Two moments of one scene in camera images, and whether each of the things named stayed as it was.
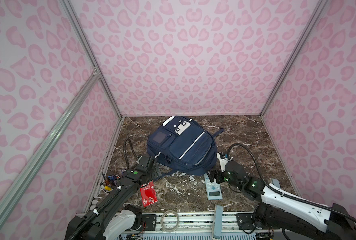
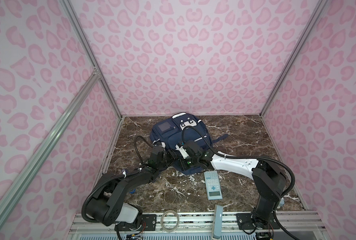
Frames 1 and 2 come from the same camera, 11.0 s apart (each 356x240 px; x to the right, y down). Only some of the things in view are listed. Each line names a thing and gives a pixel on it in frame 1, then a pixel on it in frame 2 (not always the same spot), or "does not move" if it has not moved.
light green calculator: x=213 y=190 does not move
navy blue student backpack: x=181 y=146 does not move
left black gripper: x=154 y=173 → x=170 y=153
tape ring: x=161 y=221 does not move
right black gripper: x=217 y=173 → x=181 y=160
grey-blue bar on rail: x=218 y=221 does not move
